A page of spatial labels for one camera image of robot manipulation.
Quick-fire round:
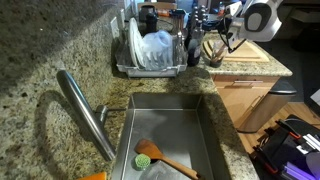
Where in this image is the clear glass utensil holder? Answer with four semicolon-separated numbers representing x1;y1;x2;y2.
210;40;227;68

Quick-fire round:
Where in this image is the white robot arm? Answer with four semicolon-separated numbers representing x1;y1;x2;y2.
203;0;283;45

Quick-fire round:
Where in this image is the white wall outlet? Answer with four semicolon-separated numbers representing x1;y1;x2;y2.
110;17;120;38

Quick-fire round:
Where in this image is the black knife block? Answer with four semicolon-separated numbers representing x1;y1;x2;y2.
184;5;207;47

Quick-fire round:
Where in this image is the green scrubber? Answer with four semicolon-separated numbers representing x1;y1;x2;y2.
134;154;151;170

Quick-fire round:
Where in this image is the curved steel faucet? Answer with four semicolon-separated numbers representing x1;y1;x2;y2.
56;70;116;161

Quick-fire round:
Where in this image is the steel drawer handle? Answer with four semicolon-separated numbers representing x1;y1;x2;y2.
233;80;264;84

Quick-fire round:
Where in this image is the upper bamboo cutting board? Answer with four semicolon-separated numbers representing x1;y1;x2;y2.
208;39;270;63

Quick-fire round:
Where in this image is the steel trash can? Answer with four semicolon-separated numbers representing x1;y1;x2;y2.
237;80;297;133

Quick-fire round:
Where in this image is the wooden spatula in sink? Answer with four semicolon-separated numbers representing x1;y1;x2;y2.
134;139;202;180

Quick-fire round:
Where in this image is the white plate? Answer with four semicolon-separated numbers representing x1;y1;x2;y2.
128;18;145;68

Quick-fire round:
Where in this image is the stainless steel sink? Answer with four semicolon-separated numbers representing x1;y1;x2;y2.
111;93;231;180

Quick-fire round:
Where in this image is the white dish rack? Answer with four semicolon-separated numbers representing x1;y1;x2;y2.
115;30;187;78

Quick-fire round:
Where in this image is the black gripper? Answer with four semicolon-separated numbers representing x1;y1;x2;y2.
202;18;230;34

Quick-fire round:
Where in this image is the dark wine bottle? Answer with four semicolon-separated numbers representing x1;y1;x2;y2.
187;20;202;67

